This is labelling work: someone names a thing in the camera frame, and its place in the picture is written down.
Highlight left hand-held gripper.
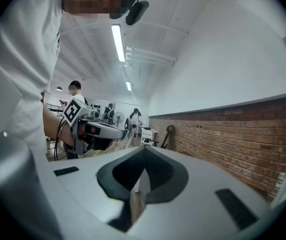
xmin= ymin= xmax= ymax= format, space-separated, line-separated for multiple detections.
xmin=63 ymin=96 xmax=125 ymax=155

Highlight black standing fan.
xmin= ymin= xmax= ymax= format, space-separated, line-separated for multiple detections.
xmin=113 ymin=111 xmax=124 ymax=130

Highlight white shelf unit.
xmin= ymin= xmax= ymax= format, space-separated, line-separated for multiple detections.
xmin=140 ymin=128 xmax=158 ymax=147

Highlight person's white shirt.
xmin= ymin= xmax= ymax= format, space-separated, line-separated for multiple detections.
xmin=0 ymin=0 xmax=67 ymax=160

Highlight white ceiling pipes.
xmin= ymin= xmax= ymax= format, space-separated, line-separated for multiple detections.
xmin=125 ymin=46 xmax=178 ymax=67

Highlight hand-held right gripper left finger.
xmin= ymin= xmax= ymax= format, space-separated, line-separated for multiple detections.
xmin=46 ymin=145 xmax=147 ymax=240

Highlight black head camera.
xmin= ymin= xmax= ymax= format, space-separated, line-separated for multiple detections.
xmin=125 ymin=0 xmax=150 ymax=26

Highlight person's left forearm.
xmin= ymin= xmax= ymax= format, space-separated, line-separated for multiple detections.
xmin=42 ymin=100 xmax=75 ymax=148

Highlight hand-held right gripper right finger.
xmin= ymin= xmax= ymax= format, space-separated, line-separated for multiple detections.
xmin=127 ymin=145 xmax=272 ymax=240

